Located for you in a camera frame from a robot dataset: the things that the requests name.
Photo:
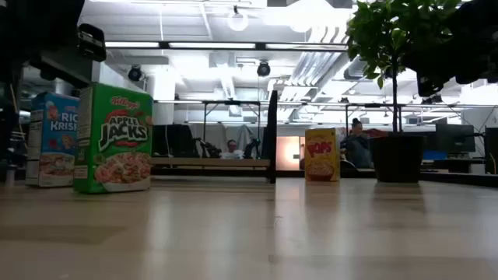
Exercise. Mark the green Apple Jacks cereal box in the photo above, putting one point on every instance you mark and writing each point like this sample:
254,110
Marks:
116,132

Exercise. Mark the orange lit background panel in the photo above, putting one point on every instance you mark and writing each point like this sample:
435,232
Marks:
288,153

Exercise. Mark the person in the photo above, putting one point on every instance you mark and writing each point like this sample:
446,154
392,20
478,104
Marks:
232,148
356,149

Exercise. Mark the black background monitor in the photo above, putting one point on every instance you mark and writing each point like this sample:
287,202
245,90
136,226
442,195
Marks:
173,142
492,149
455,138

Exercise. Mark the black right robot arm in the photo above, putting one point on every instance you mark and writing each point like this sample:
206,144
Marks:
474,39

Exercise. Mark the white globe ceiling lamp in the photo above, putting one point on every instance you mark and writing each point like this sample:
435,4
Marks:
238,20

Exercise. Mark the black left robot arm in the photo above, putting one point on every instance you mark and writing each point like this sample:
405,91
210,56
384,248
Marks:
39,23

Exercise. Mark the black background robot arm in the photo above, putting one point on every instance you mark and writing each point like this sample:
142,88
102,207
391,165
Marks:
208,149
253,148

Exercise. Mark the yellow Corn Pops cereal box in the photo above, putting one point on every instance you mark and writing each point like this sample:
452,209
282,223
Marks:
322,155

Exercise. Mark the black round ceiling lamp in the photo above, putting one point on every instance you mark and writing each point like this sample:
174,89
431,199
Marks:
263,69
135,73

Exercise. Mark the black plant pot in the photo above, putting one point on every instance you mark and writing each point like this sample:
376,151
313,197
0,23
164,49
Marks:
397,159

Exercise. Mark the blue Rice Krispies cereal box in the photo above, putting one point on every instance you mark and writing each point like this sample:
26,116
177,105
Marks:
54,128

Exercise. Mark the black background workstation frame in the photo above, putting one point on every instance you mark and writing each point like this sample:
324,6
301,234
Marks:
231,102
428,106

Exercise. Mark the overhead LED light bar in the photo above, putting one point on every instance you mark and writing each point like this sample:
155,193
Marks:
212,45

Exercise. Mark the green leafy artificial tree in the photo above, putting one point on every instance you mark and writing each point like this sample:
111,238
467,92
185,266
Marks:
381,35

